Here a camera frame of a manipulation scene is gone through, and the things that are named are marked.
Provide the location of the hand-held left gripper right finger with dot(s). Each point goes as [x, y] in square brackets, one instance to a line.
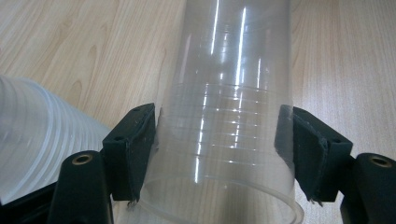
[311, 155]

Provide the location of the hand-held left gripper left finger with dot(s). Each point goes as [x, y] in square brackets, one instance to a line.
[132, 149]

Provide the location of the single clear plastic cup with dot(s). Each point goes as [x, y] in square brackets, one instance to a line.
[230, 109]

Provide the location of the stack of clear plastic cups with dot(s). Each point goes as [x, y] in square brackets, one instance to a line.
[37, 133]

